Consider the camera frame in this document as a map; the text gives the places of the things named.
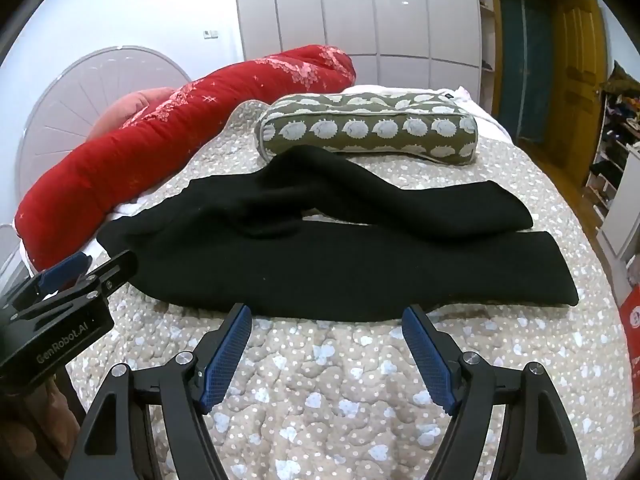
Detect white glossy wardrobe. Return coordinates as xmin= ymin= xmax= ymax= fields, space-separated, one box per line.
xmin=232 ymin=0 xmax=483 ymax=93

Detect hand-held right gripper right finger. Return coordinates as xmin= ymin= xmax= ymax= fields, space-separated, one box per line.
xmin=401 ymin=304 xmax=591 ymax=480

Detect cluttered storage shelf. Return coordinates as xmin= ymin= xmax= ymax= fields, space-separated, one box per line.
xmin=585 ymin=60 xmax=640 ymax=211

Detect white curved bedside panel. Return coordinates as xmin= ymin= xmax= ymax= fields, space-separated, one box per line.
xmin=0 ymin=222 xmax=22 ymax=272

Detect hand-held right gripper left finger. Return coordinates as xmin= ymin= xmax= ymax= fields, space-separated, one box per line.
xmin=62 ymin=302 xmax=253 ymax=480

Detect black pants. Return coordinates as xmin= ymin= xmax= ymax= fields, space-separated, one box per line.
xmin=96 ymin=145 xmax=580 ymax=322

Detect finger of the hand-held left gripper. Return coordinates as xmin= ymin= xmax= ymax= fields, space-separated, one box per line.
xmin=36 ymin=252 xmax=92 ymax=293
xmin=70 ymin=251 xmax=139 ymax=306

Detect green patterned bolster pillow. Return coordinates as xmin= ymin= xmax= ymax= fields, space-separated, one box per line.
xmin=255 ymin=91 xmax=479 ymax=166

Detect white open shelf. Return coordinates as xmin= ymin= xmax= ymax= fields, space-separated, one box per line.
xmin=477 ymin=0 xmax=497 ymax=106

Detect red bolster pillow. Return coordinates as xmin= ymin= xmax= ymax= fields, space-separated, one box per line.
xmin=14 ymin=45 xmax=357 ymax=272

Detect white round headboard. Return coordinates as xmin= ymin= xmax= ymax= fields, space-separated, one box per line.
xmin=17 ymin=45 xmax=196 ymax=201

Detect yellow wooden door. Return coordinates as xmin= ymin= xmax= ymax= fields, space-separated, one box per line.
xmin=550 ymin=0 xmax=608 ymax=171

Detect beige dotted quilt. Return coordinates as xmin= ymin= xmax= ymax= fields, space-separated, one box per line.
xmin=65 ymin=95 xmax=633 ymax=480

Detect person's left hand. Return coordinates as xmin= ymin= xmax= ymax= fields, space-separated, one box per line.
xmin=0 ymin=377 xmax=76 ymax=480

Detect pink pillow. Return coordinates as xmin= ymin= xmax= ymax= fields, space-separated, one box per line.
xmin=87 ymin=87 xmax=173 ymax=143

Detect red box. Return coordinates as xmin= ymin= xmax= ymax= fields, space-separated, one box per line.
xmin=617 ymin=285 xmax=640 ymax=376

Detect white cabinet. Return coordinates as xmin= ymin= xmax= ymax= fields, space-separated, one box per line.
xmin=600 ymin=142 xmax=640 ymax=261

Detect teal double door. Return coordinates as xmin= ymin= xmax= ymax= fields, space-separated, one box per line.
xmin=497 ymin=0 xmax=553 ymax=143

